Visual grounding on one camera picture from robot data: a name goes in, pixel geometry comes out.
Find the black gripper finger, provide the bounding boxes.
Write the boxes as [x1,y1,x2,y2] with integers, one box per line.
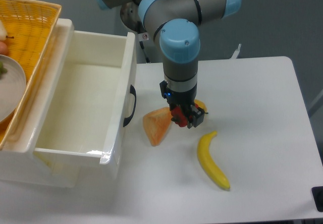
[187,104,204,128]
[171,106,188,123]

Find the green grapes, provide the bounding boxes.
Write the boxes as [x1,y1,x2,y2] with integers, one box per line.
[0,62,8,77]

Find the yellow pepper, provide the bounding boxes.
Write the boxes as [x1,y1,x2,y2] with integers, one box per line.
[194,99,208,114]

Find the black drawer handle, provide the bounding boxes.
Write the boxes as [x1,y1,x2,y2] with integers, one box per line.
[123,85,137,127]

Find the yellow banana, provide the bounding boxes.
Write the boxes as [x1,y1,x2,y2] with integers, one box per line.
[197,131,231,191]

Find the white pear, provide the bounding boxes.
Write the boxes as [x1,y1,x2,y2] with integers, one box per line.
[0,21,15,41]

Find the pink peach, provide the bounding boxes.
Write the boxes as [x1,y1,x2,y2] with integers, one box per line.
[0,41,9,55]

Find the orange grapefruit wedge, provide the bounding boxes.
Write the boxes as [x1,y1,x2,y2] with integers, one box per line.
[142,107,172,146]

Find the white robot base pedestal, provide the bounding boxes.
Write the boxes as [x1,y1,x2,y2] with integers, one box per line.
[120,2,165,64]

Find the white metal bracket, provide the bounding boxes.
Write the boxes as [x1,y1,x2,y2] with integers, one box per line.
[230,43,241,60]

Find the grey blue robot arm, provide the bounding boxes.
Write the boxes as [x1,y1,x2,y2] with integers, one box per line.
[96,0,242,128]

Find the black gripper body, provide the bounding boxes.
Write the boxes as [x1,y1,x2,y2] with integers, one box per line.
[159,81,197,112]

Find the yellow woven basket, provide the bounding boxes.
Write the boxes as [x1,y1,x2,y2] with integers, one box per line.
[1,0,62,149]

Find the red pepper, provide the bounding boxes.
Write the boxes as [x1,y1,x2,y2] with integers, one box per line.
[171,106,192,128]

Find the open white upper drawer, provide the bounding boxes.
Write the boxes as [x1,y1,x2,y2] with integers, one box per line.
[34,31,136,167]

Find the black object at table edge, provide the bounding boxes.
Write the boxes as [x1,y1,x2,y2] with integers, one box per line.
[311,186,323,212]

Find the grey plate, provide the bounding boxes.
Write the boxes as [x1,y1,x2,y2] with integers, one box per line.
[1,55,27,123]

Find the black cable on pedestal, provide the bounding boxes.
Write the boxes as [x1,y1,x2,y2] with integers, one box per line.
[137,22,151,64]

